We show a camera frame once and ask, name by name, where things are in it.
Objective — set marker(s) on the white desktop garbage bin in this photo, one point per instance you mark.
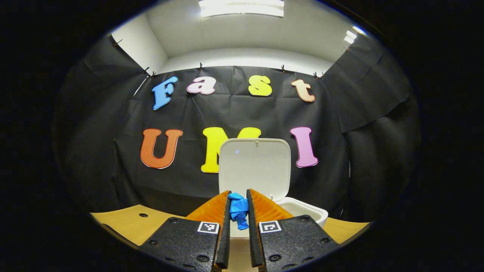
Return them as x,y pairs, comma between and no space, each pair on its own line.
253,166

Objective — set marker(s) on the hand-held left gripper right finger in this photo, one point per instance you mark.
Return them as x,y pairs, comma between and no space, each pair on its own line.
254,241

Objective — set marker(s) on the black backdrop cloth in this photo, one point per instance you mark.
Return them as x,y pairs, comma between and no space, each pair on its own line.
245,109

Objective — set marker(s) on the wooden desktop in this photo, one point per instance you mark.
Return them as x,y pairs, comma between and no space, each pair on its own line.
128,223

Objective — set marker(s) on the ceiling light panel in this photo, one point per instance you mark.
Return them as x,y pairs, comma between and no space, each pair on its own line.
242,8

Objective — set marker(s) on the blue paper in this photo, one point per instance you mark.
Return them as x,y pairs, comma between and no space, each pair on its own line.
239,211

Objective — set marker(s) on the small ceiling light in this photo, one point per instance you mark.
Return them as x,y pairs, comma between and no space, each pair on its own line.
351,36

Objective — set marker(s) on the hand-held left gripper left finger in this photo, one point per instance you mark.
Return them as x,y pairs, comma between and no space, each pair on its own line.
225,234

